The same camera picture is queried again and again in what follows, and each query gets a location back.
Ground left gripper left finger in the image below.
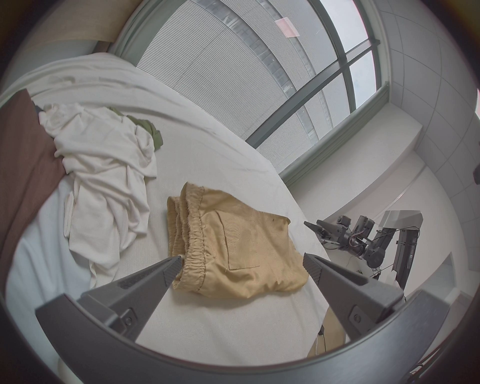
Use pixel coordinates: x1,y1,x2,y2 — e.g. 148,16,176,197
78,255,184,337

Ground olive green garment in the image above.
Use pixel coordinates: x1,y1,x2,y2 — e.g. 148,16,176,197
109,106,164,151

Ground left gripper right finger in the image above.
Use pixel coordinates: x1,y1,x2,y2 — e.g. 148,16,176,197
302,252,406,340

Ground brown garment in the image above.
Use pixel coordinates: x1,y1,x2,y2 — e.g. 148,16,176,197
0,89,68,286

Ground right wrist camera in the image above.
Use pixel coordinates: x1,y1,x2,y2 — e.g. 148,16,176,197
354,215,375,235

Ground white garment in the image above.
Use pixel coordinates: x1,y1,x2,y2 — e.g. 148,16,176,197
5,176,121,361

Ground bed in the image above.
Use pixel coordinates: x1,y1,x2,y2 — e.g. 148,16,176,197
0,0,351,370

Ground mustard yellow shorts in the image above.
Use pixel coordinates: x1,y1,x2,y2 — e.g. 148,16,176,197
166,182,310,301

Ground cream garment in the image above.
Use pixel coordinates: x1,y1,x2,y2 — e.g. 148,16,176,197
38,102,159,280

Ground window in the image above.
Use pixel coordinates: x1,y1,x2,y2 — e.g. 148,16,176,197
137,0,377,151

